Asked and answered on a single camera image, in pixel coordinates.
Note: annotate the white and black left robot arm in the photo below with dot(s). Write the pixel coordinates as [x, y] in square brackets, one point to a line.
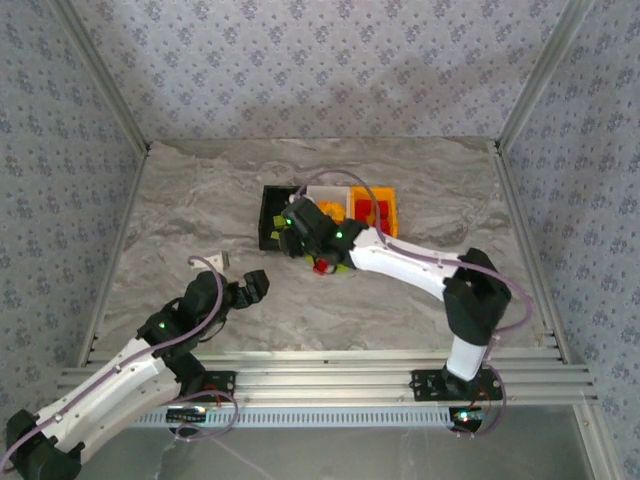
[110, 395]

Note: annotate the small circuit board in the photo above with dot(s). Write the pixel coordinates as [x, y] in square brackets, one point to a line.
[187, 414]
[467, 417]

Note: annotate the aluminium frame post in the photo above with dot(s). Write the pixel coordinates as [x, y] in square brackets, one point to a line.
[542, 75]
[103, 75]

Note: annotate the black plastic bin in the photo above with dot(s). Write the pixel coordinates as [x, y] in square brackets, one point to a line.
[270, 200]

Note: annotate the orange lego brick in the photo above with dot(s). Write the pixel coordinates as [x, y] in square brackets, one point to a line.
[327, 206]
[340, 212]

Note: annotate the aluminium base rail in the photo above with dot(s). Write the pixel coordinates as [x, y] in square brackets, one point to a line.
[325, 380]

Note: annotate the orange plastic bin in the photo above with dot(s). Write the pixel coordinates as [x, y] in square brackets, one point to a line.
[372, 192]

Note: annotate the aluminium table side rail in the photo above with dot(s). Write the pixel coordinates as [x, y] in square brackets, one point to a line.
[527, 250]
[117, 250]

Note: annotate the white plastic bin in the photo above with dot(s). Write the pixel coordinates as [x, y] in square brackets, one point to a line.
[330, 192]

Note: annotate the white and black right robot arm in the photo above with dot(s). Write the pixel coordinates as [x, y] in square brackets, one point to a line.
[400, 265]

